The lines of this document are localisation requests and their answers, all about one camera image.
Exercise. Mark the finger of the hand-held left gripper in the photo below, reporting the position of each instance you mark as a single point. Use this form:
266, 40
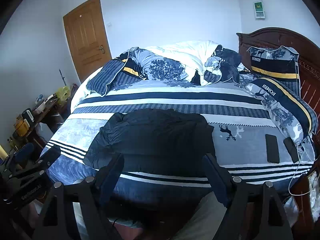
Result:
23, 152
51, 155

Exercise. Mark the blue striped pillow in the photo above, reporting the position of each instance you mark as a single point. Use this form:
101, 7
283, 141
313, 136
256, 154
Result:
105, 80

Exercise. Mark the dark wooden headboard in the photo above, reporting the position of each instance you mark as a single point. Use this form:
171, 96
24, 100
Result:
270, 37

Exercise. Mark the yellow plastic bag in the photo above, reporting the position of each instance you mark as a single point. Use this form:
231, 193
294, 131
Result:
63, 95

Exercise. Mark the person's beige pants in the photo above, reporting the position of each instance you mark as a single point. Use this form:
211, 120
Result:
200, 220

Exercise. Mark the bed with striped printed sheet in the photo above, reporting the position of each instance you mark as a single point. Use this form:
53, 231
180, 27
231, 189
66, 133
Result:
250, 140

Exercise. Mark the cluttered wooden side table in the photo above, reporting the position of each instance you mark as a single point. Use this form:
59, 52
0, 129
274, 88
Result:
47, 116

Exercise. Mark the yellow container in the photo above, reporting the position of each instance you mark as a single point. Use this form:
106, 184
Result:
20, 127

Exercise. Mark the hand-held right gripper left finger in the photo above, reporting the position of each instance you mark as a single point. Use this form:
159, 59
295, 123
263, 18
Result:
112, 170

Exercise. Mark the wooden door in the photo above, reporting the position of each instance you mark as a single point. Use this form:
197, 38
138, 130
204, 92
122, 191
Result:
85, 37

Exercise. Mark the crumpled white and blue duvet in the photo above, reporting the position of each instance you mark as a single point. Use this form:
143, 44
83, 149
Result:
185, 52

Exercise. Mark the black smartphone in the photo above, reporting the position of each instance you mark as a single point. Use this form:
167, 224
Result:
272, 148
291, 150

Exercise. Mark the white and green wall panel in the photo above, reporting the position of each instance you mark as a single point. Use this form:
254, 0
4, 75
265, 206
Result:
259, 8

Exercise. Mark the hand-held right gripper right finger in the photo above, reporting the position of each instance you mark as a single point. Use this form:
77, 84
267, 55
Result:
215, 172

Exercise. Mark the thin metal pole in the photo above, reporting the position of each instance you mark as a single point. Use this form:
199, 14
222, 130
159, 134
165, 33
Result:
62, 77

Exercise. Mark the black puffer jacket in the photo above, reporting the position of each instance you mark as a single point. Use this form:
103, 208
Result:
155, 130

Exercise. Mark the printed pillow with yellow band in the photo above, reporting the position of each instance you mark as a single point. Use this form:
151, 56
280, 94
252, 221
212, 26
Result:
272, 65
282, 100

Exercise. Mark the white bowl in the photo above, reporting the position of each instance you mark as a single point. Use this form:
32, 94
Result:
39, 107

